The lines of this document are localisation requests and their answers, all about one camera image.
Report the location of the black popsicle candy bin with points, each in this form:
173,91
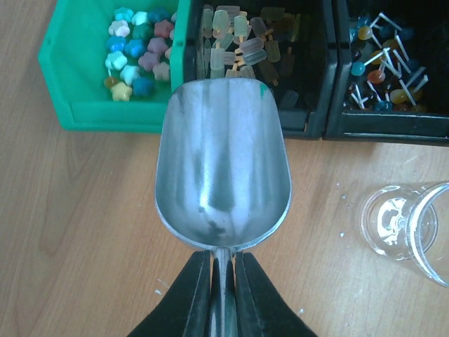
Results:
288,45

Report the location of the green candy bin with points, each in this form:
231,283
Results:
113,65

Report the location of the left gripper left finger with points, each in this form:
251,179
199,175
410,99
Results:
184,310

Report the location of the clear plastic jar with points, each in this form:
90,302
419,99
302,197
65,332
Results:
408,223

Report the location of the black lollipop candy bin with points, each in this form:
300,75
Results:
392,74

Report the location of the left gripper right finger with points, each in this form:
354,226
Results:
260,309

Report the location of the metal scoop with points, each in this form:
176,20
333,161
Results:
223,184

